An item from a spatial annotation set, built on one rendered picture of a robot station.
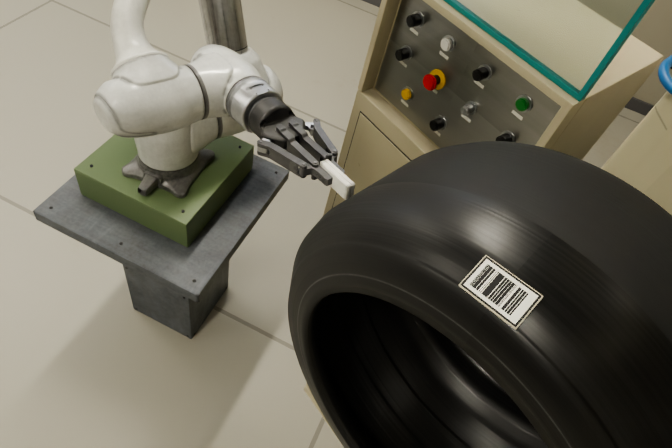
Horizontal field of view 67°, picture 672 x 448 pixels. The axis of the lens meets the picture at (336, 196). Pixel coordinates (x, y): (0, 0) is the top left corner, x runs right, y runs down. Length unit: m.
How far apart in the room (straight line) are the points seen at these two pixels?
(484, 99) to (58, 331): 1.60
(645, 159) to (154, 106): 0.74
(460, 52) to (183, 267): 0.87
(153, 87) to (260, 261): 1.35
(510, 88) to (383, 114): 0.40
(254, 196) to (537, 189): 1.06
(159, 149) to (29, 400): 1.03
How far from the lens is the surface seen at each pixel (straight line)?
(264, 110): 0.87
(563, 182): 0.60
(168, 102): 0.90
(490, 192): 0.56
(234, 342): 1.98
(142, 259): 1.40
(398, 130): 1.45
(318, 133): 0.86
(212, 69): 0.95
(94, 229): 1.47
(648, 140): 0.79
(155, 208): 1.35
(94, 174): 1.45
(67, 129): 2.69
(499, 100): 1.25
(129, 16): 0.98
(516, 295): 0.48
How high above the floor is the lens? 1.82
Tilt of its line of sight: 49 degrees down
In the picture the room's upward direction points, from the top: 16 degrees clockwise
